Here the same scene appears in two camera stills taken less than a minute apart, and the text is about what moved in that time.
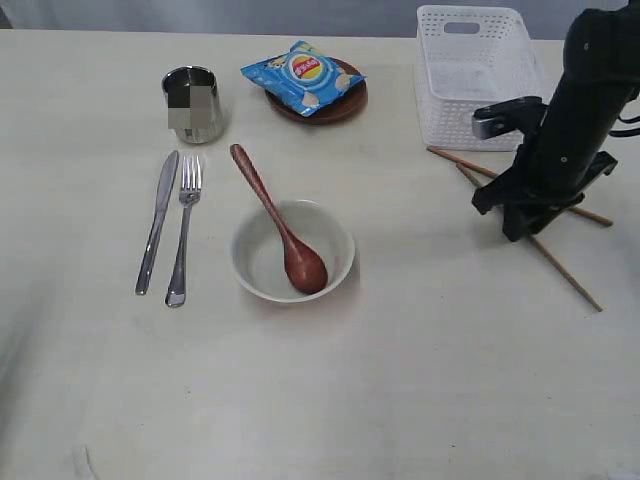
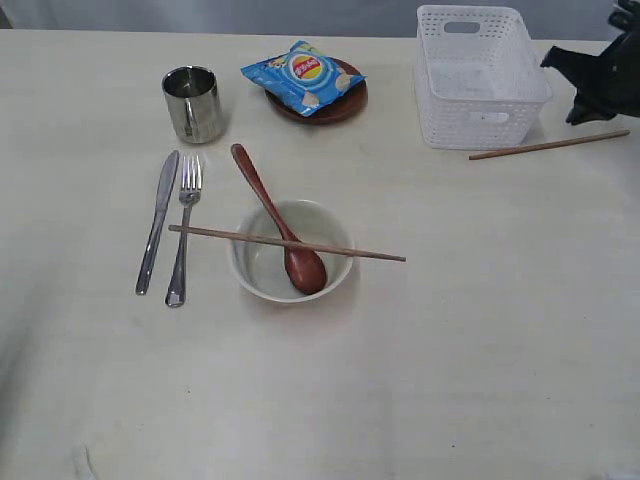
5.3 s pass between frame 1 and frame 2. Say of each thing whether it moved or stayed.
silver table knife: stayed
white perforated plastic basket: stayed
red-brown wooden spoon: stayed
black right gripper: moved
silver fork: stayed
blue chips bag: stayed
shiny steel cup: stayed
